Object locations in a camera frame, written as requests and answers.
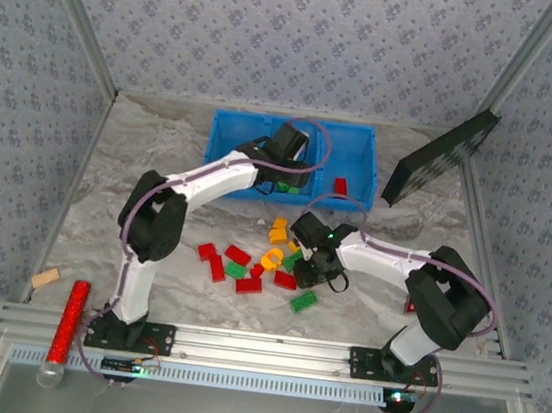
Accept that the long green lego brick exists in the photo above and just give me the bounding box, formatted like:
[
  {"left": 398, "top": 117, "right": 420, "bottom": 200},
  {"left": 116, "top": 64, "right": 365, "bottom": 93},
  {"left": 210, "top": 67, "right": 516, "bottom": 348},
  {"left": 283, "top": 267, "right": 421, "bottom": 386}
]
[{"left": 288, "top": 288, "right": 321, "bottom": 316}]

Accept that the yellow arch lego brick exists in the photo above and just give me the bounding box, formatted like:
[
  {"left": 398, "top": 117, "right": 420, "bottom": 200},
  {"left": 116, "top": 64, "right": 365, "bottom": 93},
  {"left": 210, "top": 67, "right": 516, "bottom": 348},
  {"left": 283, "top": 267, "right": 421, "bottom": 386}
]
[{"left": 258, "top": 246, "right": 286, "bottom": 273}]

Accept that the long red lego brick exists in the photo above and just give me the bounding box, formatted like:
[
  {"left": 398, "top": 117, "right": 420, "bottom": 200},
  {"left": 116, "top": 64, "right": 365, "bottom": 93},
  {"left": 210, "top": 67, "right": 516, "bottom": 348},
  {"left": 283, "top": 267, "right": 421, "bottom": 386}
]
[
  {"left": 223, "top": 243, "right": 254, "bottom": 269},
  {"left": 233, "top": 276, "right": 265, "bottom": 297},
  {"left": 204, "top": 253, "right": 229, "bottom": 285}
]

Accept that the blue three-compartment plastic bin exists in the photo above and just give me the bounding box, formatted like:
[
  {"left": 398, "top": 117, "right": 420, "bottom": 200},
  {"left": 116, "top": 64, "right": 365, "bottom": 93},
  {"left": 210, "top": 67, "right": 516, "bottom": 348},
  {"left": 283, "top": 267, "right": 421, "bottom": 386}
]
[{"left": 199, "top": 106, "right": 384, "bottom": 217}]

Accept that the black perforated panel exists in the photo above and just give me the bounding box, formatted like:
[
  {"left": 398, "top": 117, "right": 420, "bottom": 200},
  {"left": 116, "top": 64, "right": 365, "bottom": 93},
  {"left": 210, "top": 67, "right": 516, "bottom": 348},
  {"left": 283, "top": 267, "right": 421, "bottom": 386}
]
[{"left": 379, "top": 98, "right": 502, "bottom": 220}]

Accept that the right electronics board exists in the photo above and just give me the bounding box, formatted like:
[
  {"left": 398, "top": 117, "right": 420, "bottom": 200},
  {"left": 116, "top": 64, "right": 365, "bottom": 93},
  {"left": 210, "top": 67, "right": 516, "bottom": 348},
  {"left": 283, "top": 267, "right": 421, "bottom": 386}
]
[{"left": 380, "top": 386, "right": 421, "bottom": 411}]

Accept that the electronics board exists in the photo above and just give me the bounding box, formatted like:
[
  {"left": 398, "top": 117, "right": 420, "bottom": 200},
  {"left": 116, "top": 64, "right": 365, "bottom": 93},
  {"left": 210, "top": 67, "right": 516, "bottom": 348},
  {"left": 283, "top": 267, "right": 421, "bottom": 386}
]
[
  {"left": 380, "top": 386, "right": 421, "bottom": 411},
  {"left": 101, "top": 354, "right": 162, "bottom": 380}
]

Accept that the left electronics board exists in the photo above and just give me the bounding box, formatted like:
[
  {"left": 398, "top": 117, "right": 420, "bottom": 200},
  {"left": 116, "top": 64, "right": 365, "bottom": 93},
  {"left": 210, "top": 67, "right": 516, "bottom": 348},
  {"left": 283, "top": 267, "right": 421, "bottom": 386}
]
[{"left": 101, "top": 354, "right": 162, "bottom": 380}]

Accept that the red glitter tube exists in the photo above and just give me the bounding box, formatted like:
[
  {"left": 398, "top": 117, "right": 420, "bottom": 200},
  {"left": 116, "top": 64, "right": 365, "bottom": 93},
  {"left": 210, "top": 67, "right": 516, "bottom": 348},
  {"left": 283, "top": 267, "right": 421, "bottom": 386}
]
[{"left": 34, "top": 276, "right": 93, "bottom": 392}]

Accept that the small wooden block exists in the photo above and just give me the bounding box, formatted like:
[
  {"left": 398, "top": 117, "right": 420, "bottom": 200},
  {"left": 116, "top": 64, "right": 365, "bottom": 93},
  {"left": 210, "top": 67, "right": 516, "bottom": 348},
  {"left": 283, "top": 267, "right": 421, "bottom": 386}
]
[{"left": 29, "top": 265, "right": 62, "bottom": 292}]

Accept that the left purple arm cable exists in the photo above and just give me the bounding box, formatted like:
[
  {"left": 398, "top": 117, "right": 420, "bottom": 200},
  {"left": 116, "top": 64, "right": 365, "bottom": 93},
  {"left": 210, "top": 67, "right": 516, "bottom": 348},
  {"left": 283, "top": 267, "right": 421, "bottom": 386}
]
[{"left": 72, "top": 93, "right": 338, "bottom": 412}]

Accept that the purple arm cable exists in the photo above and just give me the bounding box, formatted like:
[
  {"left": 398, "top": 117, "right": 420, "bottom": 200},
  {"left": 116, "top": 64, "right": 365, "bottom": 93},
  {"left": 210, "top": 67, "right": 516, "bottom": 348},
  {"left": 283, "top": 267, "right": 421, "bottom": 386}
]
[
  {"left": 279, "top": 190, "right": 513, "bottom": 413},
  {"left": 72, "top": 93, "right": 338, "bottom": 412}
]

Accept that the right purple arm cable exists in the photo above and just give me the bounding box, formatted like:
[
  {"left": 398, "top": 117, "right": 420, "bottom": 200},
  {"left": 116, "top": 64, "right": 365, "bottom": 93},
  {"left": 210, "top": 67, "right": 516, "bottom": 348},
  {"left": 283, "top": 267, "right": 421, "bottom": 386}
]
[{"left": 279, "top": 190, "right": 513, "bottom": 413}]

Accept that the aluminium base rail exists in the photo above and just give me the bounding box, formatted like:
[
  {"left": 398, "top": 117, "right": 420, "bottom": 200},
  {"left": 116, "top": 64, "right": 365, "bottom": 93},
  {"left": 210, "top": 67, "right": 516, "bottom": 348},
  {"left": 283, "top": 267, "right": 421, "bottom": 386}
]
[{"left": 0, "top": 300, "right": 537, "bottom": 403}]

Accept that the white slotted cable duct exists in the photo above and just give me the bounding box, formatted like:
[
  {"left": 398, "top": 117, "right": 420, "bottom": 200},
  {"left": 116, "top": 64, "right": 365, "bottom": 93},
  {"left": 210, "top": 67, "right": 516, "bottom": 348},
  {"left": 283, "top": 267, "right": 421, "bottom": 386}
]
[{"left": 7, "top": 340, "right": 386, "bottom": 410}]

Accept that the aluminium frame post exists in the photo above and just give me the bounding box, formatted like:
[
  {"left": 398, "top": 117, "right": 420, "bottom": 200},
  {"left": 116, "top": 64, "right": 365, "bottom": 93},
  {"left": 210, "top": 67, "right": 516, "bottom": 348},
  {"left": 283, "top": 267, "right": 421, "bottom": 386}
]
[
  {"left": 481, "top": 0, "right": 552, "bottom": 125},
  {"left": 18, "top": 0, "right": 132, "bottom": 101}
]

